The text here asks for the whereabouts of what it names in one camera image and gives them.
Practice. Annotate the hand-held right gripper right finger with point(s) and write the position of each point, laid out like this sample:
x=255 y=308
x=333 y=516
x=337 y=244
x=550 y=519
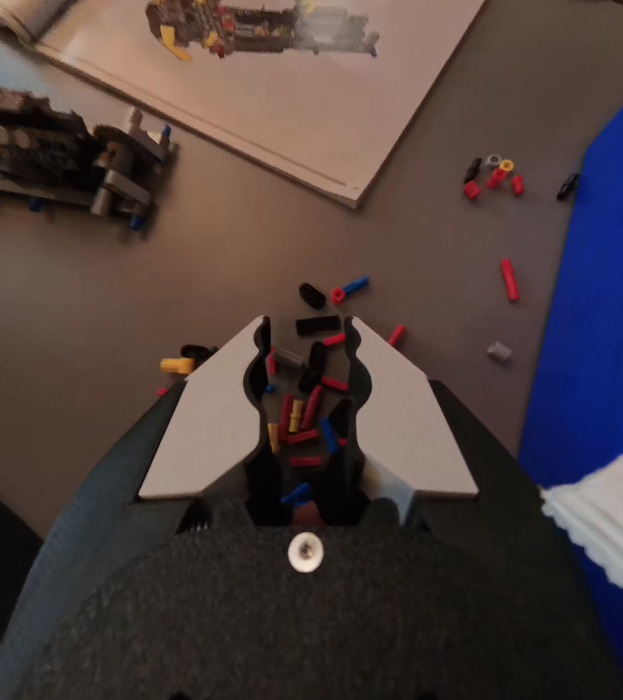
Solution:
x=415 y=432

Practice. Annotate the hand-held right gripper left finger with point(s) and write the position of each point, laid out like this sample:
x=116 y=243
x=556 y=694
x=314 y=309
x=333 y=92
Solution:
x=207 y=432

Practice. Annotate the grey lego connector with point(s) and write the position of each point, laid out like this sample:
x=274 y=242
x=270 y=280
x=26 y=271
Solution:
x=288 y=356

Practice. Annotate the pile of small lego pins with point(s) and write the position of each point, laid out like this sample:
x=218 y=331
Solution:
x=508 y=279

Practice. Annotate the lego car chassis assembly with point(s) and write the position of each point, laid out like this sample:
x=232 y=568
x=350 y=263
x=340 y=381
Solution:
x=60 y=158

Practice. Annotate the open lego instruction booklet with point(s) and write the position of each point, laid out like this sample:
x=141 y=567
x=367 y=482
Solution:
x=289 y=109

